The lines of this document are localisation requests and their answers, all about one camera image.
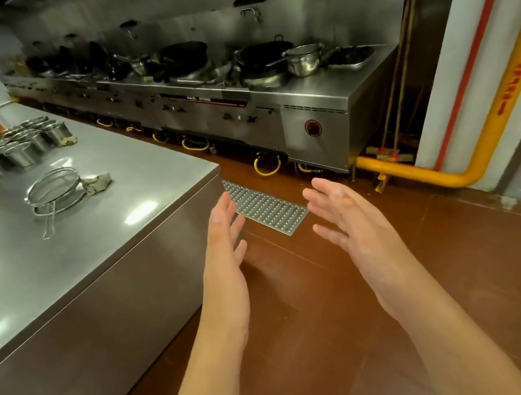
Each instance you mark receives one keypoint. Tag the person's left hand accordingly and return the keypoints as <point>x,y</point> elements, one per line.
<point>220,270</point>

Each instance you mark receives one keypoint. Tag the person's right hand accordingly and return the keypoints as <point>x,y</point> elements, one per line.
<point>371,246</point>

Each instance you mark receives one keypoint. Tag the person's left thumb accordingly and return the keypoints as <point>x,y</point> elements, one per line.
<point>241,252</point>

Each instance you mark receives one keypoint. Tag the person's right thumb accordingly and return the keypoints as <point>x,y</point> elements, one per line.
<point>332,237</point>

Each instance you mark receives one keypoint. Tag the person's right forearm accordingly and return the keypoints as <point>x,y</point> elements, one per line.
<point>456,346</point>

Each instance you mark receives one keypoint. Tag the person's left forearm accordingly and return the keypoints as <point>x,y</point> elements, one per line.
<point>211,385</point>

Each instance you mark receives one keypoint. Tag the perforated metal floor drain grate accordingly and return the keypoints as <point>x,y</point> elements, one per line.
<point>267,206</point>

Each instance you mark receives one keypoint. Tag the red round knob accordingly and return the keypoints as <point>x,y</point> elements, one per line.
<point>313,128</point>

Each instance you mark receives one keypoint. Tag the stainless steel wok range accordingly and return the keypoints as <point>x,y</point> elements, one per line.
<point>316,112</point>

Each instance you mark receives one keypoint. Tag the stainless steel prep counter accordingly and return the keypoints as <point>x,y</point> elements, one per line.
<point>107,288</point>

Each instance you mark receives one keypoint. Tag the grey crumpled rag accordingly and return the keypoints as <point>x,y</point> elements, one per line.
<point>99,183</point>

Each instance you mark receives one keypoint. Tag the shiny steel pot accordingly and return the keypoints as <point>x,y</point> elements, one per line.
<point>304,61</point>

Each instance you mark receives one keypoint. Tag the steel tray with dark contents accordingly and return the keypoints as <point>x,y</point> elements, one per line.
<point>349,56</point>

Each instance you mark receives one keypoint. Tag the large black wok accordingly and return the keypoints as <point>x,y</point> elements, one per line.
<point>262,54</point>

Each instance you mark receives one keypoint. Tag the small dirty rag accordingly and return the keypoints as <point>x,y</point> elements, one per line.
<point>68,140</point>

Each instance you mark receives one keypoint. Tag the steel ladle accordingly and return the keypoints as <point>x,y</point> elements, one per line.
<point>133,63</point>

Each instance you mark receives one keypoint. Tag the yellow gas pipe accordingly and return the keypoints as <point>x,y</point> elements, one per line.
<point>509,91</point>

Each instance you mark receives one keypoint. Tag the steel swivel faucet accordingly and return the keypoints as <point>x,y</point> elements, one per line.
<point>130,29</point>
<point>252,14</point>

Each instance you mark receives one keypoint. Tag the thin red pipe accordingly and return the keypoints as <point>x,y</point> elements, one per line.
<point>477,40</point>

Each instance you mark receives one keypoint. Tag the group of steel seasoning cups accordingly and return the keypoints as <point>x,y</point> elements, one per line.
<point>18,147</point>

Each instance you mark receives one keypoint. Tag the row of black woks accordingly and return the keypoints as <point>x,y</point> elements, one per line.
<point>71,59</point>

